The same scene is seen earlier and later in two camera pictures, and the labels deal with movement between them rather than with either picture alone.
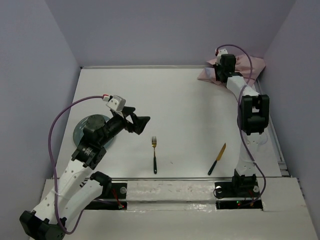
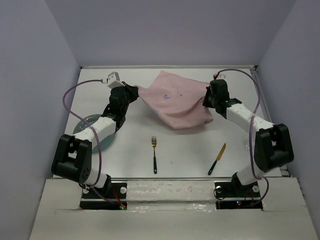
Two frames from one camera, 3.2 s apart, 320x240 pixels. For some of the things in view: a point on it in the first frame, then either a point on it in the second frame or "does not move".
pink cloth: [249, 67] → [177, 100]
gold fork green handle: [154, 142] does not move
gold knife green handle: [218, 158] does not move
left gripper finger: [127, 111] → [131, 92]
